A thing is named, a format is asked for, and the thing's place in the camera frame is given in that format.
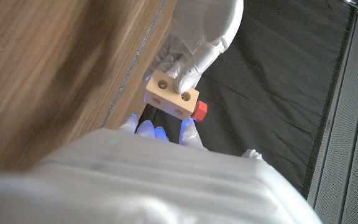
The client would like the wooden block with holes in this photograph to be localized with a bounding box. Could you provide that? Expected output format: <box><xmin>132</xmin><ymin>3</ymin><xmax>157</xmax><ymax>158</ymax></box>
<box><xmin>144</xmin><ymin>68</ymin><xmax>200</xmax><ymax>121</ymax></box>

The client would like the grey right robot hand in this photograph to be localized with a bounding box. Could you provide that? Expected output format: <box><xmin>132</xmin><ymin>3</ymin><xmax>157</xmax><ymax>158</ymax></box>
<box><xmin>0</xmin><ymin>113</ymin><xmax>323</xmax><ymax>224</ymax></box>

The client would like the red-headed wooden screw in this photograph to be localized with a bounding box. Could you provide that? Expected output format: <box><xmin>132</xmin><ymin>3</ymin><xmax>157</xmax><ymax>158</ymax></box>
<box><xmin>191</xmin><ymin>100</ymin><xmax>208</xmax><ymax>123</ymax></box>

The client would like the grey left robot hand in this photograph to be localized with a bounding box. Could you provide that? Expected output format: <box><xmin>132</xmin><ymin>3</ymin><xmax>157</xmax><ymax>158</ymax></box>
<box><xmin>143</xmin><ymin>0</ymin><xmax>244</xmax><ymax>95</ymax></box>

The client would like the grey perforated panel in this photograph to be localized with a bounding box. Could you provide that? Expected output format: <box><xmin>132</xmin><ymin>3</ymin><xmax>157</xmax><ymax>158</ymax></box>
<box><xmin>306</xmin><ymin>0</ymin><xmax>358</xmax><ymax>224</ymax></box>

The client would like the black backdrop curtain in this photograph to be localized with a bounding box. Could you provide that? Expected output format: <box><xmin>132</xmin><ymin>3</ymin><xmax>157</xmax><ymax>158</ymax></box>
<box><xmin>137</xmin><ymin>0</ymin><xmax>358</xmax><ymax>198</ymax></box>

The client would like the grey tape outline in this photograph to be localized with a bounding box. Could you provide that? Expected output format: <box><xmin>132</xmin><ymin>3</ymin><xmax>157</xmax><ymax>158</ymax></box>
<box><xmin>100</xmin><ymin>0</ymin><xmax>167</xmax><ymax>128</ymax></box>

